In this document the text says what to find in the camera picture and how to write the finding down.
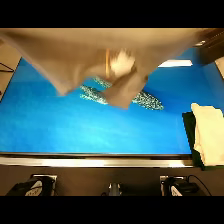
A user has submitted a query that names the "beige T-shirt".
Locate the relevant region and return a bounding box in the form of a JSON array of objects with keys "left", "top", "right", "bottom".
[{"left": 0, "top": 28, "right": 214, "bottom": 110}]

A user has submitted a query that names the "dark green garment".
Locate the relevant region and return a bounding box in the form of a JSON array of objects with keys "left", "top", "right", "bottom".
[{"left": 181, "top": 111, "right": 224, "bottom": 172}]

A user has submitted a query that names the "cream garment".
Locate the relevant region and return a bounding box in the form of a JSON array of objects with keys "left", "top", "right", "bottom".
[{"left": 190, "top": 102, "right": 224, "bottom": 167}]

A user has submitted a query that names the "silver frame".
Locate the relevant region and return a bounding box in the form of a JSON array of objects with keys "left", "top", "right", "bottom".
[{"left": 0, "top": 156, "right": 195, "bottom": 197}]

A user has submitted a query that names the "black cable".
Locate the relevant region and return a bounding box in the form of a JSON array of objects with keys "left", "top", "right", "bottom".
[{"left": 187, "top": 174, "right": 213, "bottom": 197}]

